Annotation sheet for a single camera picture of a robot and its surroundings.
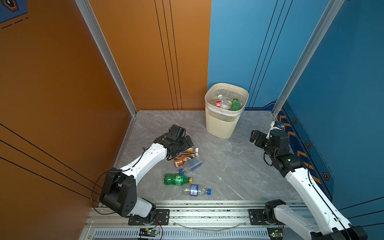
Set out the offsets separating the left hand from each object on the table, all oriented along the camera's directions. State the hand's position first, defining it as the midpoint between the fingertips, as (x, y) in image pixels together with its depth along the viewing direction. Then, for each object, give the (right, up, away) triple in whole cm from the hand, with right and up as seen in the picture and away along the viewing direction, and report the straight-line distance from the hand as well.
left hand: (187, 144), depth 86 cm
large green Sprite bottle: (-6, -19, -5) cm, 20 cm away
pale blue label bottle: (+2, -13, 0) cm, 13 cm away
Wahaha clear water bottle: (+21, +30, +14) cm, 39 cm away
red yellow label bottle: (+2, -5, +7) cm, 9 cm away
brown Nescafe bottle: (-4, -10, +1) cm, 11 cm away
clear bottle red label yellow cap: (+21, +23, -3) cm, 31 cm away
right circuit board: (+43, -41, -15) cm, 61 cm away
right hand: (+37, +6, -9) cm, 39 cm away
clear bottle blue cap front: (+4, -23, -9) cm, 25 cm away
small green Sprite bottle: (+30, +24, +7) cm, 39 cm away
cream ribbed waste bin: (+20, +12, +5) cm, 24 cm away
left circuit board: (-18, -40, -16) cm, 47 cm away
